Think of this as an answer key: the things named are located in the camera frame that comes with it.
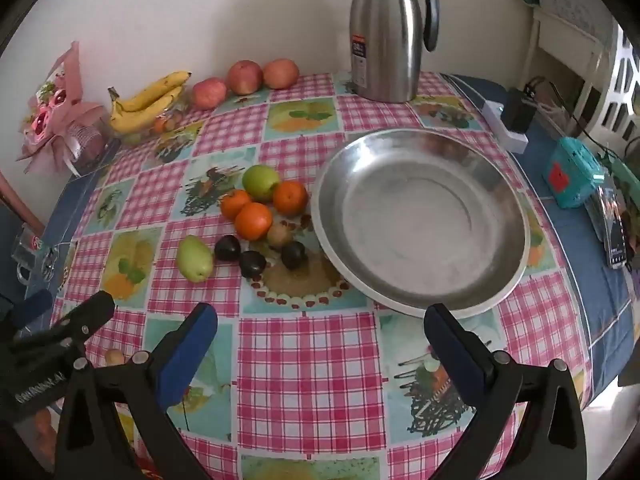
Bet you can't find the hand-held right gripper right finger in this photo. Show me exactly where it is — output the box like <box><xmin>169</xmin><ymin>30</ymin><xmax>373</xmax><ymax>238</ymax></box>
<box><xmin>422</xmin><ymin>302</ymin><xmax>588</xmax><ymax>480</ymax></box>

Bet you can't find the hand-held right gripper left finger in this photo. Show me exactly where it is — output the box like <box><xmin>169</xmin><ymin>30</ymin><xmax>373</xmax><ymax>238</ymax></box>
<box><xmin>54</xmin><ymin>301</ymin><xmax>221</xmax><ymax>480</ymax></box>

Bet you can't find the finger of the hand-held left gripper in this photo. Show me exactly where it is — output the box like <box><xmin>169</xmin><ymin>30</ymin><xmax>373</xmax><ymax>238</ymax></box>
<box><xmin>12</xmin><ymin>290</ymin><xmax>116</xmax><ymax>361</ymax></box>
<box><xmin>7</xmin><ymin>289</ymin><xmax>54</xmax><ymax>331</ymax></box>

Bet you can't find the small green pear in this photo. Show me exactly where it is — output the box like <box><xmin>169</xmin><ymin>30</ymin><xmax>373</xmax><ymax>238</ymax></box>
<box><xmin>175</xmin><ymin>235</ymin><xmax>215</xmax><ymax>283</ymax></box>

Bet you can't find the dark plum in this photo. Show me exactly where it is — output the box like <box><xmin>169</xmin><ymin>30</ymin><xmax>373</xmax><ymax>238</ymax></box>
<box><xmin>280</xmin><ymin>241</ymin><xmax>308</xmax><ymax>271</ymax></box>
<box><xmin>214</xmin><ymin>235</ymin><xmax>242</xmax><ymax>262</ymax></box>
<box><xmin>238</xmin><ymin>250</ymin><xmax>267</xmax><ymax>278</ymax></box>

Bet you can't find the round metal plate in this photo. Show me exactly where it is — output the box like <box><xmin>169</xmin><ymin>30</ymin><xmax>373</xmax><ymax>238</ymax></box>
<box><xmin>310</xmin><ymin>128</ymin><xmax>531</xmax><ymax>320</ymax></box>

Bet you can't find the clear glass mug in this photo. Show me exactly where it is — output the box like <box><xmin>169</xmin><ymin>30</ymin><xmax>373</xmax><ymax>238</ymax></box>
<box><xmin>10</xmin><ymin>225</ymin><xmax>76</xmax><ymax>291</ymax></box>

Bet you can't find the pink checkered fruit-print tablecloth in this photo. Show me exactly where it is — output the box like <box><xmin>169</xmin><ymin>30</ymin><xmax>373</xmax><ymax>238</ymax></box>
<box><xmin>47</xmin><ymin>71</ymin><xmax>593</xmax><ymax>480</ymax></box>

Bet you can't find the blue table cover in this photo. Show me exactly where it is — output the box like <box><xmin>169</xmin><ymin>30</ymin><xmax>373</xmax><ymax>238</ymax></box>
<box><xmin>20</xmin><ymin>74</ymin><xmax>636</xmax><ymax>406</ymax></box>

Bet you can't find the green mango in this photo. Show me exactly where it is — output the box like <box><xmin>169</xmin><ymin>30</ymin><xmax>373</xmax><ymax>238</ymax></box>
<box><xmin>242</xmin><ymin>165</ymin><xmax>282</xmax><ymax>202</ymax></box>

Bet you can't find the black phone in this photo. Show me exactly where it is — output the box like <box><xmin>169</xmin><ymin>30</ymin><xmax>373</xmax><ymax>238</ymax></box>
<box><xmin>587</xmin><ymin>186</ymin><xmax>632</xmax><ymax>271</ymax></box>

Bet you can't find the teal box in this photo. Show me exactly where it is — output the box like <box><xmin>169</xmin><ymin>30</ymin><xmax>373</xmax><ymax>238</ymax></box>
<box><xmin>542</xmin><ymin>136</ymin><xmax>607</xmax><ymax>210</ymax></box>

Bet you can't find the yellow banana bunch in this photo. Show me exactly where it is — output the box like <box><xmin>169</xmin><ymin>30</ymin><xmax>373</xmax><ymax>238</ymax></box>
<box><xmin>106</xmin><ymin>70</ymin><xmax>193</xmax><ymax>136</ymax></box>

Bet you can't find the clear glass fruit bowl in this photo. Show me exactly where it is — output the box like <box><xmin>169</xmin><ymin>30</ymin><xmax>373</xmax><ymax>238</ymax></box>
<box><xmin>107</xmin><ymin>95</ymin><xmax>193</xmax><ymax>148</ymax></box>

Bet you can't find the white power strip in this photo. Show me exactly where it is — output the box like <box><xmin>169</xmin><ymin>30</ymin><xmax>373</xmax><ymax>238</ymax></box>
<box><xmin>481</xmin><ymin>100</ymin><xmax>530</xmax><ymax>155</ymax></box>

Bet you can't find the black charger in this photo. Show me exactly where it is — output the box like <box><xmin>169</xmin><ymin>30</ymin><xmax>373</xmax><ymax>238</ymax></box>
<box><xmin>501</xmin><ymin>87</ymin><xmax>536</xmax><ymax>136</ymax></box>

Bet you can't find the red apple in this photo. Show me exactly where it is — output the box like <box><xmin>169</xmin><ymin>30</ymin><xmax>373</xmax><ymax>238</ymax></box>
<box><xmin>226</xmin><ymin>60</ymin><xmax>264</xmax><ymax>96</ymax></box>
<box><xmin>191</xmin><ymin>77</ymin><xmax>228</xmax><ymax>111</ymax></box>
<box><xmin>262</xmin><ymin>58</ymin><xmax>301</xmax><ymax>91</ymax></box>

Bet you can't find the white lattice basket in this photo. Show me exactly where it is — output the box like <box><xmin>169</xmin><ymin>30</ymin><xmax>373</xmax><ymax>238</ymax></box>
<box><xmin>590</xmin><ymin>25</ymin><xmax>640</xmax><ymax>156</ymax></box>

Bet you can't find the stainless steel thermos jug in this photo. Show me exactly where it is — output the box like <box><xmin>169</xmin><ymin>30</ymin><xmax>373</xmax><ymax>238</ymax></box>
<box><xmin>348</xmin><ymin>0</ymin><xmax>441</xmax><ymax>103</ymax></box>

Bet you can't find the white cabinet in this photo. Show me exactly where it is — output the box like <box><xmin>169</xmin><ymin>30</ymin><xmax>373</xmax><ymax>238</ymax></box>
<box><xmin>520</xmin><ymin>0</ymin><xmax>621</xmax><ymax>126</ymax></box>

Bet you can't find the black cable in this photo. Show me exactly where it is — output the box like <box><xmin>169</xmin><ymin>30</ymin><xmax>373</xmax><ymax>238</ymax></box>
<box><xmin>525</xmin><ymin>76</ymin><xmax>616</xmax><ymax>161</ymax></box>

